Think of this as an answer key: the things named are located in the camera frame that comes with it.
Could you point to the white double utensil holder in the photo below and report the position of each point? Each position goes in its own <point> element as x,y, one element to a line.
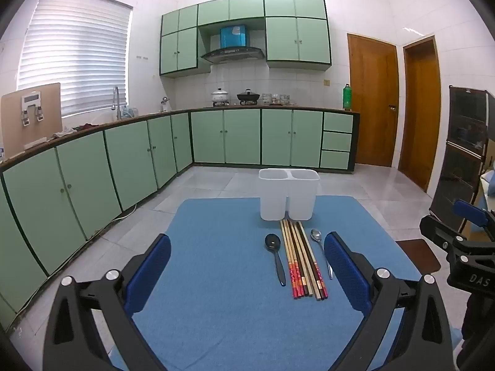
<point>288,197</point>

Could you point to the black plastic spoon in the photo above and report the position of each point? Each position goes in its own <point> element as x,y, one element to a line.
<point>275,253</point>

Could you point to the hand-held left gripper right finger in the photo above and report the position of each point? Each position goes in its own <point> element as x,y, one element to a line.
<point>346,274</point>

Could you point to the jars on counter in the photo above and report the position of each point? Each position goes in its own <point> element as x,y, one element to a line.
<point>278,99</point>

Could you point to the black wok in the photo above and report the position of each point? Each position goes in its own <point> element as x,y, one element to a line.
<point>248,96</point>

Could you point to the gas stove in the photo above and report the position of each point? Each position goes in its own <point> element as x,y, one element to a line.
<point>234,103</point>

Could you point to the green wall cabinets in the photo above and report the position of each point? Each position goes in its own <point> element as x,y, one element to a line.
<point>297,38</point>

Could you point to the plain bamboo chopstick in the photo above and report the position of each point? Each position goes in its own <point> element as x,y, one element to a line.
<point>307,257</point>
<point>303,257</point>

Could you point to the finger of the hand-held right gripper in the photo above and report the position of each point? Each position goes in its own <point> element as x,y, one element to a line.
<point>473,213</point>
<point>441,234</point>

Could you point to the metal faucet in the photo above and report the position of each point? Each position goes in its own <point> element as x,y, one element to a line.
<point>116,100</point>

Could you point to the metal kettle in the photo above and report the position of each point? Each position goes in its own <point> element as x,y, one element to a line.
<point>165,104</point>

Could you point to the red patterned chopstick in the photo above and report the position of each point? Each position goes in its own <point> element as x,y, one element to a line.
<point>288,257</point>
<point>299,257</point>
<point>292,257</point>

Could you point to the cardboard box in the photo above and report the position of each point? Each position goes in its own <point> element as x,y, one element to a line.
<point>15,131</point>

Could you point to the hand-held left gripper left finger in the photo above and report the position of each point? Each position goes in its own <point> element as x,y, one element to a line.
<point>149,274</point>

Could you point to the metal spoon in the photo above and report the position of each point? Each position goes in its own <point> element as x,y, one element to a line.
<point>321,249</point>

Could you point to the green bottle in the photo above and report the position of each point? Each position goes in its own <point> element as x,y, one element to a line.
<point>347,98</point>

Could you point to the range hood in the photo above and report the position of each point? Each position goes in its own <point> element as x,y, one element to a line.
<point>232,48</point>

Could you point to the plain wooden door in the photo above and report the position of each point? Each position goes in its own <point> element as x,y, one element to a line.
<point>419,116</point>

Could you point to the black glass cabinet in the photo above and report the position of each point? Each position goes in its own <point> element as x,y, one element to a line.
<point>464,143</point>

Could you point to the brown wooden stool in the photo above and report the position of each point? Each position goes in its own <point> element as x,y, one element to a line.
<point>419,255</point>

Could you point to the white lidded pot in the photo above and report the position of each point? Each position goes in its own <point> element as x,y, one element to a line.
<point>219,96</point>

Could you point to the blue table mat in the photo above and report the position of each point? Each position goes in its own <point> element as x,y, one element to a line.
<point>224,278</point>

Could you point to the green base cabinets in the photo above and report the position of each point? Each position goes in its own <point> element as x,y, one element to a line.
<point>239,135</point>

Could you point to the white window blind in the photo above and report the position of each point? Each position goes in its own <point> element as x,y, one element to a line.
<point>77,54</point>

